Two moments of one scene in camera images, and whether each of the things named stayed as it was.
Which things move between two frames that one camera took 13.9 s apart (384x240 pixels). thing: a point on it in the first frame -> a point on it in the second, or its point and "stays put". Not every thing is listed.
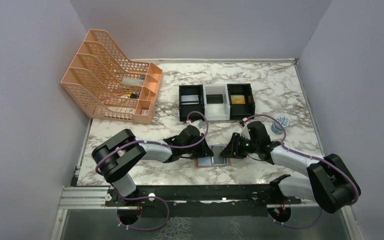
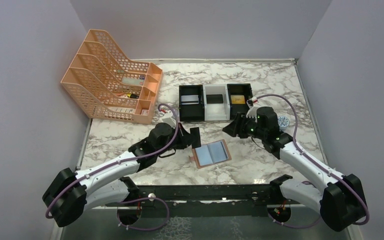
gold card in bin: [237, 99] stays put
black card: [214, 98] stays put
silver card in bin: [188, 100] stays put
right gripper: [232, 150] -> [237, 127]
